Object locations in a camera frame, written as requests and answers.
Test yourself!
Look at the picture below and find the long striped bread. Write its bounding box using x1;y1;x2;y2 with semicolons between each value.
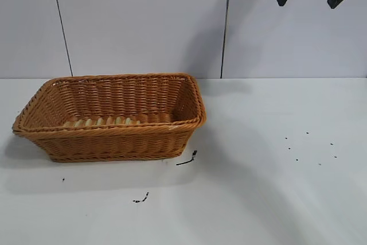
63;116;142;128

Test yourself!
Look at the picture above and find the brown wicker basket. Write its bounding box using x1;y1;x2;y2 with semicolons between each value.
11;72;207;163

